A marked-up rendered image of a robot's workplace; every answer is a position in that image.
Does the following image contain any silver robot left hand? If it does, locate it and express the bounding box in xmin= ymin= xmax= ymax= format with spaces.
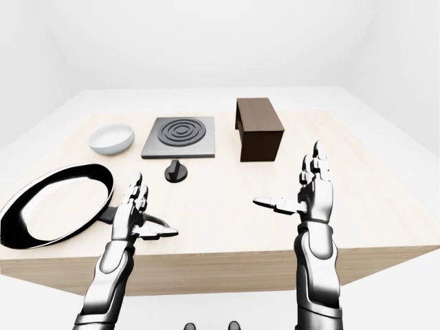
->
xmin=111 ymin=172 xmax=179 ymax=243

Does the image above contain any silver robot right hand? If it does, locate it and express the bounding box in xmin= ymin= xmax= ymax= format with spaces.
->
xmin=253 ymin=140 xmax=335 ymax=226

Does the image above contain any round black stove knob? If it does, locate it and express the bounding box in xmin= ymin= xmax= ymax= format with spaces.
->
xmin=164 ymin=159 xmax=189 ymax=183

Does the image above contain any flat dark stove plate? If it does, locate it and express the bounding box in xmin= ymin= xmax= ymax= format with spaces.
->
xmin=141 ymin=116 xmax=216 ymax=160

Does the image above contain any white ceramic bowl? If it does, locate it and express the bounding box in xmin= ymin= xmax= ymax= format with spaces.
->
xmin=88 ymin=123 xmax=135 ymax=156

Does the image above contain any dark brown wooden box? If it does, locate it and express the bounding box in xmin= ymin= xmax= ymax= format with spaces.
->
xmin=234 ymin=98 xmax=285 ymax=163

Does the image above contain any black frying pan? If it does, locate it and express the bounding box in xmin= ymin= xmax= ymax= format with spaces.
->
xmin=0 ymin=163 xmax=173 ymax=250

